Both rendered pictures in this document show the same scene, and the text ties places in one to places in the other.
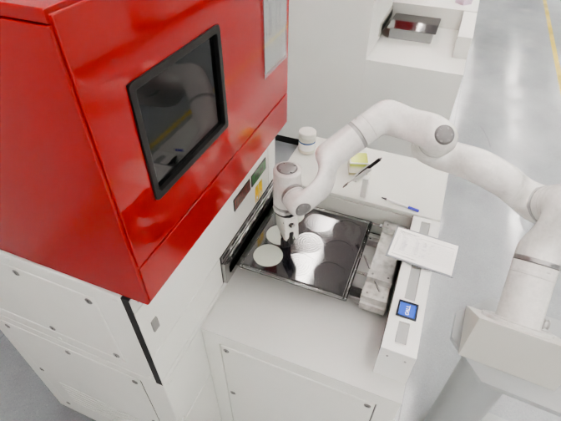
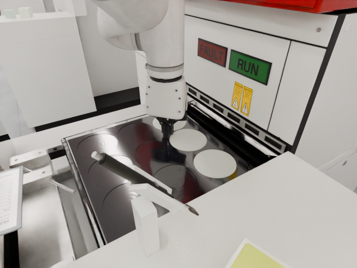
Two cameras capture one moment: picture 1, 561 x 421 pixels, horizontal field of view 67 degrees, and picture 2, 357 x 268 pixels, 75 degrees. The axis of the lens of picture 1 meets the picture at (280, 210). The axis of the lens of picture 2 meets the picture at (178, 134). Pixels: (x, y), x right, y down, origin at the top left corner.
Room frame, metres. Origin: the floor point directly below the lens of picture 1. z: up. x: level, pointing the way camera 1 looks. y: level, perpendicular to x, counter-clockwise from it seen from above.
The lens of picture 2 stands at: (1.33, -0.42, 1.27)
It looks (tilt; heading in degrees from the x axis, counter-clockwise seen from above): 35 degrees down; 126
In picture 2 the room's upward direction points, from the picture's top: straight up
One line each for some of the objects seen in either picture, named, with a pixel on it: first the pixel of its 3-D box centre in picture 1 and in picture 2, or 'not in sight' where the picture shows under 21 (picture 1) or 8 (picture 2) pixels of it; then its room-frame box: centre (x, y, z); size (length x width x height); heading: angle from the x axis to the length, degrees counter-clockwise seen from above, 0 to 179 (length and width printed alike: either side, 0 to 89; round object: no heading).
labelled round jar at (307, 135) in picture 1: (306, 140); not in sight; (1.48, -0.11, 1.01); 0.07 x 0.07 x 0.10
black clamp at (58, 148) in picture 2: (356, 291); (56, 151); (0.80, -0.24, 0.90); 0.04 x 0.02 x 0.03; 68
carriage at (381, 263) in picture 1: (383, 266); (41, 214); (0.93, -0.35, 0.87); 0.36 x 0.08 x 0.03; 158
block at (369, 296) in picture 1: (374, 297); (30, 160); (0.78, -0.29, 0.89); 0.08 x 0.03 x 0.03; 68
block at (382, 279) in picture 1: (379, 278); (33, 180); (0.85, -0.32, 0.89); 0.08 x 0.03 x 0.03; 68
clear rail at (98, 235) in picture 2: (359, 257); (78, 182); (0.94, -0.27, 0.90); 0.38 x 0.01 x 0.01; 158
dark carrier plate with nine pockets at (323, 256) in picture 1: (308, 242); (153, 153); (1.01, -0.10, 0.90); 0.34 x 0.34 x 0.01; 68
